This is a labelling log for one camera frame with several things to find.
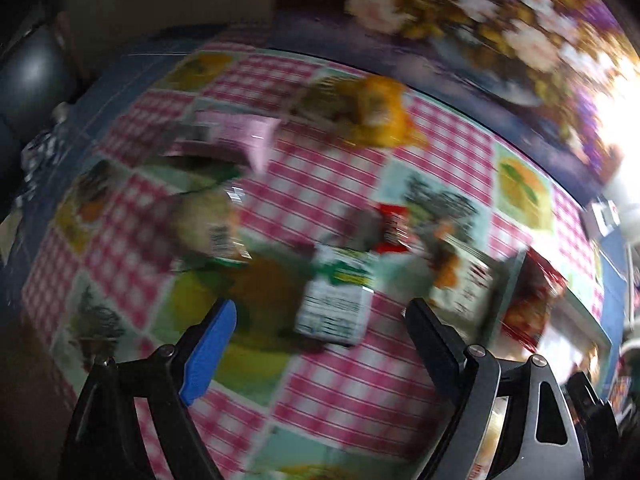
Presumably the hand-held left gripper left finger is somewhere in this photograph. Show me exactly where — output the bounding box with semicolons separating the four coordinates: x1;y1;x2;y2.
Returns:
60;298;238;480

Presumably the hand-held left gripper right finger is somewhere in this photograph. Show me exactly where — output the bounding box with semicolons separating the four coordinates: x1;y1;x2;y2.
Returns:
404;298;586;480

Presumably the beige snack packet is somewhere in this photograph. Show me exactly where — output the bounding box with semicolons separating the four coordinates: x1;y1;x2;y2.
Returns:
427;235;506;326

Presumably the teal-edged white cardboard tray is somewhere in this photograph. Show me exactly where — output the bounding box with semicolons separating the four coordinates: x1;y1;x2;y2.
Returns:
510;247;613;406

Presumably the red printed snack packet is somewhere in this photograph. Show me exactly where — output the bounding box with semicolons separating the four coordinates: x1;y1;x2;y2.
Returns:
502;250;568;351

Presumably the green and white biscuit packet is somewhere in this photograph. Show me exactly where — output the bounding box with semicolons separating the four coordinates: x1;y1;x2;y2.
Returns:
294;245;381;347

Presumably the clear round biscuit packet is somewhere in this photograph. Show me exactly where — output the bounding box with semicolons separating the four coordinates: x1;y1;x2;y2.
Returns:
167;187;251;266

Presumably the small red candy packet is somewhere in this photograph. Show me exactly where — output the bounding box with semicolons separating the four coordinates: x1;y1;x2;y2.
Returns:
372;204;418;253

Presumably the pink snack packet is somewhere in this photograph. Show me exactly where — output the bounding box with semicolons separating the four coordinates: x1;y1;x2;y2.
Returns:
172;110;281;171

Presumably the yellow transparent snack packet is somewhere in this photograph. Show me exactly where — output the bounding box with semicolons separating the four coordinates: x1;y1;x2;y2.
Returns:
295;76;426;150

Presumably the pink checked tablecloth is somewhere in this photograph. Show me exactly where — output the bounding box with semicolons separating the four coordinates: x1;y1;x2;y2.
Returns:
20;42;608;480

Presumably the white power strip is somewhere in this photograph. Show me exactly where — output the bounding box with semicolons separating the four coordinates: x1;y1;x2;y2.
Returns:
582;197;623;236

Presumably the crinkled silver wrapper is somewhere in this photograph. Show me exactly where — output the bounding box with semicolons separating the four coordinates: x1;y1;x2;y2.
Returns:
20;130;66;196

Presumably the dark grey cushion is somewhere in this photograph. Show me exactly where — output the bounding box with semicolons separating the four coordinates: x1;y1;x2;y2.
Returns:
0;25;76;136

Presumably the flower painting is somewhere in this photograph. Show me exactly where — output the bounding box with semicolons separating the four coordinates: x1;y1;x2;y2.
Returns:
272;0;640;196

